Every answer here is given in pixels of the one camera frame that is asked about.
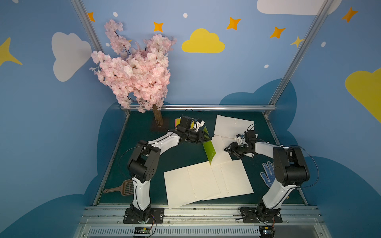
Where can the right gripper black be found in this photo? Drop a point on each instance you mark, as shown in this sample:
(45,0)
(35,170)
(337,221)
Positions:
(236,148)

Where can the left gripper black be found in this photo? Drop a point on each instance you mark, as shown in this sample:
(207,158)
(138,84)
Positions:
(198,136)

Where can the green cover notebook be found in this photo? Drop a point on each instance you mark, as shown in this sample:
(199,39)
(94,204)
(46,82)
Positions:
(215,153)

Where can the yellow cover notebook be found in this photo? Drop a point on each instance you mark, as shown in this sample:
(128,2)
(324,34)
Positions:
(177,121)

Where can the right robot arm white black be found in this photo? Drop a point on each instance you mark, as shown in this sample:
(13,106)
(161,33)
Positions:
(290,170)

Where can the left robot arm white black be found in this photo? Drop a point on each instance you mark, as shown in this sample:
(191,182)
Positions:
(143,164)

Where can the open notebook far right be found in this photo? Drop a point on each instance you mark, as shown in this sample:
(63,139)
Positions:
(228,130)

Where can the open notebook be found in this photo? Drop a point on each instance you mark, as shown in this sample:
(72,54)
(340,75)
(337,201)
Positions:
(228,130)
(232,179)
(190,184)

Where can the open notebook front right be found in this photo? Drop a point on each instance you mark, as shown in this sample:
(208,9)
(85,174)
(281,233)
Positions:
(232,179)

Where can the open notebook front left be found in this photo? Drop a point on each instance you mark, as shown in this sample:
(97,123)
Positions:
(190,184)

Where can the right controller board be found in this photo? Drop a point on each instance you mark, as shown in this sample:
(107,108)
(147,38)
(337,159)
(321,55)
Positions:
(266,232)

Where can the controller board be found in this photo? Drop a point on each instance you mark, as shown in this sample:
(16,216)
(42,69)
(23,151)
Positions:
(266,232)
(142,231)

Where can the pink cherry blossom tree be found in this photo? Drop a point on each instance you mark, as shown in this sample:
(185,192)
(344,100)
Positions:
(136,75)

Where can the brown litter scoop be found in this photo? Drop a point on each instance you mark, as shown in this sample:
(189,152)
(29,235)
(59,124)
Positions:
(126,188)

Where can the left controller board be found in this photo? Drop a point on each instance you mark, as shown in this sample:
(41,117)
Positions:
(142,231)

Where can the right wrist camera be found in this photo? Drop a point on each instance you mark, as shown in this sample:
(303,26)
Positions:
(246,137)

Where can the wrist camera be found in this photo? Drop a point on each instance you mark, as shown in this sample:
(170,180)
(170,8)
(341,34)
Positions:
(191,123)
(246,137)

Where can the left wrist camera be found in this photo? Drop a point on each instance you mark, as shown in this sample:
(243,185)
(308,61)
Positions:
(191,123)

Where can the aluminium rail back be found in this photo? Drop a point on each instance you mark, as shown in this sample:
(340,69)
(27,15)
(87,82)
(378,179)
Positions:
(230,108)

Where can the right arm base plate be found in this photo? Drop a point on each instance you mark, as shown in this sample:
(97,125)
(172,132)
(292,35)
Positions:
(260,215)

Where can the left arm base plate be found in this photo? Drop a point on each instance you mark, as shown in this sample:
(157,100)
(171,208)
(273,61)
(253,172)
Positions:
(154,215)

